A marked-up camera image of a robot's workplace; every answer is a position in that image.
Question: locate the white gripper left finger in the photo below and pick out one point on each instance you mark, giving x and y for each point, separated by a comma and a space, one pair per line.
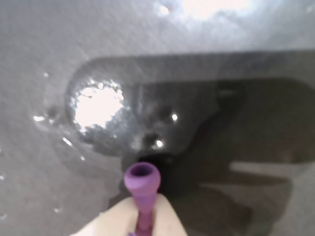
110, 218

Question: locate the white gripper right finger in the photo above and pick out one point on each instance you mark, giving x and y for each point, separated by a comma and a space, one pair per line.
167, 216

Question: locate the purple pen grip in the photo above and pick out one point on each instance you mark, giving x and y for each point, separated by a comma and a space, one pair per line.
142, 179

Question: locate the dark table mat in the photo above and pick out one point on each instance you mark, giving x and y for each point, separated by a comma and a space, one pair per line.
49, 61

